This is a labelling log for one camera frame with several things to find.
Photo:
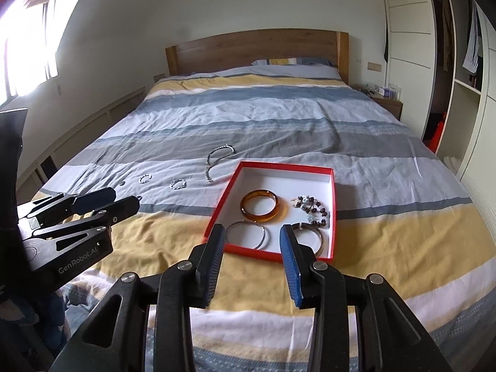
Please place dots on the small purple white box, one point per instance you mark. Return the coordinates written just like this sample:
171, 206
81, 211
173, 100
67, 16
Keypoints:
385, 92

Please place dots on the amber bangle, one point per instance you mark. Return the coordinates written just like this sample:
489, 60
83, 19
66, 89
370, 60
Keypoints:
244, 205

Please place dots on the red bag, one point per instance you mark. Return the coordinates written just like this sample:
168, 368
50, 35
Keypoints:
438, 131

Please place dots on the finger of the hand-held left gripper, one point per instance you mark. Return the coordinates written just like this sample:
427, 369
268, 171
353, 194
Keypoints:
120, 209
95, 198

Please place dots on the striped pillow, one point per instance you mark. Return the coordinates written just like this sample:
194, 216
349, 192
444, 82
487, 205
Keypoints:
310, 61

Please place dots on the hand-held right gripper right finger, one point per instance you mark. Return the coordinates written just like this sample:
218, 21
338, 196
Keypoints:
288, 263

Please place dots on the red jewelry box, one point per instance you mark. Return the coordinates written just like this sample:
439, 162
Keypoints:
279, 178

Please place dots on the wooden wall switch plate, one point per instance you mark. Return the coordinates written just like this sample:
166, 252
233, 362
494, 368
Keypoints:
159, 76
374, 66

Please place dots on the dark blue cloth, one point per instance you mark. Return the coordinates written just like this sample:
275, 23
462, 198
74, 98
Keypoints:
23, 329

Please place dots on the thin silver bangle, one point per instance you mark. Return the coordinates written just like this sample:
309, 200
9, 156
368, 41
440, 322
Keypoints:
264, 236

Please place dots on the wooden headboard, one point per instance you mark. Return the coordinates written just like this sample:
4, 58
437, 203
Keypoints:
252, 50

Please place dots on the white wardrobe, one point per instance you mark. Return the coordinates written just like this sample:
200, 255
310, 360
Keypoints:
410, 27

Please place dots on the brown hanging garment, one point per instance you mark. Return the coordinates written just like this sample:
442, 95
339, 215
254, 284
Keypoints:
447, 27

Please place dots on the window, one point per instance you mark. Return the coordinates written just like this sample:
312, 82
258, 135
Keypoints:
27, 46

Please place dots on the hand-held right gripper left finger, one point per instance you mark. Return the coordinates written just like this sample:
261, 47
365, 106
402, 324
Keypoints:
215, 263

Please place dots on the striped bed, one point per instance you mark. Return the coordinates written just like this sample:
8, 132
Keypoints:
271, 124

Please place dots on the wide silver bangle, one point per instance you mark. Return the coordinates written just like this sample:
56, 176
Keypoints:
321, 240

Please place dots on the wooden nightstand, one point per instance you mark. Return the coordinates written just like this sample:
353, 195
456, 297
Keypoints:
389, 106

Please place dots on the striped hanging shirt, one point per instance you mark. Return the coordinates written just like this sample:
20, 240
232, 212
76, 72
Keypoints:
471, 46

